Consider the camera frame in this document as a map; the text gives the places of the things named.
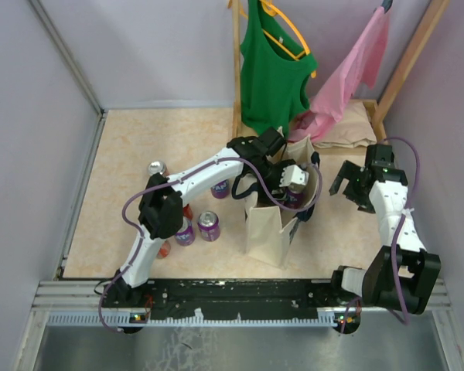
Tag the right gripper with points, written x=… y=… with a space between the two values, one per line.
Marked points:
x=350 y=171

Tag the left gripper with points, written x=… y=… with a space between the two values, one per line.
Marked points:
x=267 y=190

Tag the beige canvas tote bag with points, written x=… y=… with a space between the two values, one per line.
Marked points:
x=270 y=229

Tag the purple Fanta can top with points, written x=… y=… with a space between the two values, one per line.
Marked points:
x=294 y=198

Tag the purple fanta can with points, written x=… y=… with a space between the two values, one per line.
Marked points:
x=296 y=188
x=209 y=226
x=294 y=198
x=221 y=190
x=185 y=236

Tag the red Coke can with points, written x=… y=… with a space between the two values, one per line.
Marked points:
x=187 y=212
x=164 y=250
x=158 y=167

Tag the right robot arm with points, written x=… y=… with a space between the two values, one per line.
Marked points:
x=403 y=274

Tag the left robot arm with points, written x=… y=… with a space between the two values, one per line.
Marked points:
x=162 y=201

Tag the beige folded cloth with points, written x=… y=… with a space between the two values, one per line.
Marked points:
x=354 y=129

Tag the green tank top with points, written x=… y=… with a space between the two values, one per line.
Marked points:
x=274 y=73

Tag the wooden clothes rack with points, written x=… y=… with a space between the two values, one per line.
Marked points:
x=237 y=58

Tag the pink shirt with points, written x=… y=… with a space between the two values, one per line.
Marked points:
x=361 y=65

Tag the yellow clothes hanger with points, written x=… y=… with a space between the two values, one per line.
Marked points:
x=290 y=35

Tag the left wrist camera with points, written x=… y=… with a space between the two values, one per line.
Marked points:
x=293 y=175

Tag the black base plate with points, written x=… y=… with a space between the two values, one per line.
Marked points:
x=226 y=299

